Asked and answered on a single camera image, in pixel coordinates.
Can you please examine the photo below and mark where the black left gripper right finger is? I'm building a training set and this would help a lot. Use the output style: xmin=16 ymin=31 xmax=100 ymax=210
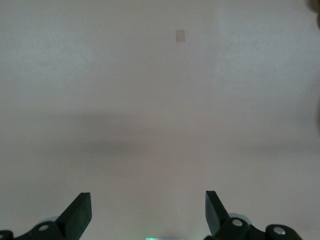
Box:
xmin=205 ymin=190 xmax=302 ymax=240

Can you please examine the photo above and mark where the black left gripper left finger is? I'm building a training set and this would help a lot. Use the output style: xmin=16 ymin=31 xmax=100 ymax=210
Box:
xmin=0 ymin=192 xmax=93 ymax=240

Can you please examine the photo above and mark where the small brown tape patch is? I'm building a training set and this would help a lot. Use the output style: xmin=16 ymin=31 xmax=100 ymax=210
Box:
xmin=174 ymin=29 xmax=186 ymax=43

